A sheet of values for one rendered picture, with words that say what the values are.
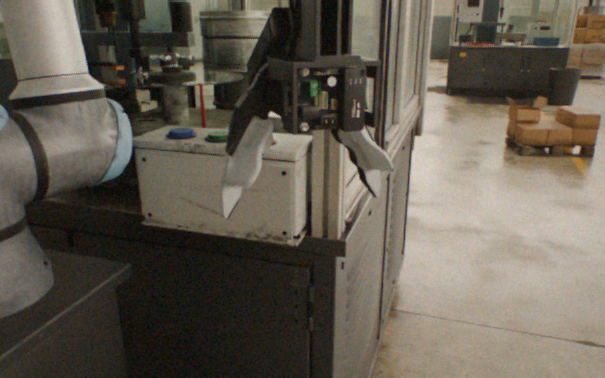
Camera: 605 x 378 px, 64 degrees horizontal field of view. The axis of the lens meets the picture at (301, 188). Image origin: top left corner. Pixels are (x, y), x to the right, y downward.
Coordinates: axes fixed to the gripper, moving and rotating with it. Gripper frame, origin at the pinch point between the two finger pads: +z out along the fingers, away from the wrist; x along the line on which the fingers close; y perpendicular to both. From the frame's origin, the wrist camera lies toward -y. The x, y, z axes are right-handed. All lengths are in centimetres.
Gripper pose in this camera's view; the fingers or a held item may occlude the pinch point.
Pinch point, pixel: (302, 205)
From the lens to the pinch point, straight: 45.9
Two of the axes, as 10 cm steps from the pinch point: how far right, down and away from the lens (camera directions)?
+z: 0.0, 9.4, 3.3
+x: 9.3, -1.2, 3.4
